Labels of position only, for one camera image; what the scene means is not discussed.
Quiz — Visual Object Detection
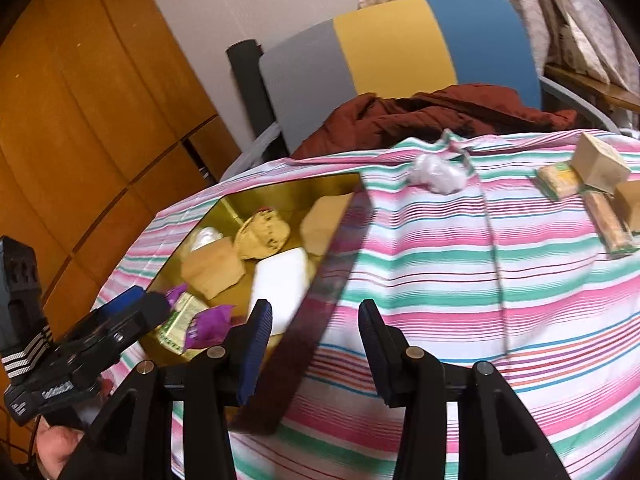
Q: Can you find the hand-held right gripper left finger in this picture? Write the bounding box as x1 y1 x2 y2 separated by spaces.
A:
60 299 274 480

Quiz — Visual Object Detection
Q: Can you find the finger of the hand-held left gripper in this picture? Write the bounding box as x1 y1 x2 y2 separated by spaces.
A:
92 285 147 326
60 291 172 391

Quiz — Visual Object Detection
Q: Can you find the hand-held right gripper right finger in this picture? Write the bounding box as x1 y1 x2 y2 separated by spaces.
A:
357 299 571 480

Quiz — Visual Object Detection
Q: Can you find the yellow green snack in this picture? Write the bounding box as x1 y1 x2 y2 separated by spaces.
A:
156 292 211 356

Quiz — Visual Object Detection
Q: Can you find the purple snack packet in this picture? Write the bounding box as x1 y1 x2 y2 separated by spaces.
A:
166 282 191 311
184 304 237 351

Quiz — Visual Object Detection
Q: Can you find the white cake block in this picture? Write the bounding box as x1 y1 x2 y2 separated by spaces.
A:
252 247 311 333

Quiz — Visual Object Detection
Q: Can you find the small white plastic wad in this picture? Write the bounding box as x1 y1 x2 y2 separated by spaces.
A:
190 226 224 252

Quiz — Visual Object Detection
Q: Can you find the yellow cookie packet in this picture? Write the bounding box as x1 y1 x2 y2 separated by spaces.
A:
234 208 292 261

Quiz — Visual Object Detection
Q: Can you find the gold tin box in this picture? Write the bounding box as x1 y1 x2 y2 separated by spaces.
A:
137 172 376 436

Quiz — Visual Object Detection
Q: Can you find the large white plastic wad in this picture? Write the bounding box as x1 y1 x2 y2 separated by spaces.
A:
410 152 468 193

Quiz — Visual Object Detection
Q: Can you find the green yellow snack packet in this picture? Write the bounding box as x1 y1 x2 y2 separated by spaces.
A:
537 162 586 200

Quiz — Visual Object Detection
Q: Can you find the long cereal bar packet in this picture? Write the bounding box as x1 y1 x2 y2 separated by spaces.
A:
582 191 640 257

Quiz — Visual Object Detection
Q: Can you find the cream cardboard box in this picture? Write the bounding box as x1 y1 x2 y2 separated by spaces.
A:
571 132 632 193

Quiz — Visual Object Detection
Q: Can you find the small green label box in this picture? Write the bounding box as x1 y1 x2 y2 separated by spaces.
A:
612 179 640 233

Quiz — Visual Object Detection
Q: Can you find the person's left hand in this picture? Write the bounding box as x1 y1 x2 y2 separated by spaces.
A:
36 422 86 480

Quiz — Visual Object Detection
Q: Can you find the striped tablecloth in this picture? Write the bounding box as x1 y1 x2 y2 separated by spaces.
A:
92 127 640 480

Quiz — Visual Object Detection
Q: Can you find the wooden wardrobe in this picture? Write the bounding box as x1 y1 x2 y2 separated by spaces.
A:
0 0 241 321

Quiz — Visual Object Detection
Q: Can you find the brown jacket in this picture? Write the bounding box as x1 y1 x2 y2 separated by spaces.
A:
290 84 578 161

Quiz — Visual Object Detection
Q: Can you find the black rolled mat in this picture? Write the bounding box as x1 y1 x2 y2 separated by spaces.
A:
226 39 288 161

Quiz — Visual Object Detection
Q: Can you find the grey yellow blue chair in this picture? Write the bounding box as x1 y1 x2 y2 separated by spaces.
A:
220 0 623 181

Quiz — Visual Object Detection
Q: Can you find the wooden shelf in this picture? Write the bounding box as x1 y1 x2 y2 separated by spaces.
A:
545 62 640 111

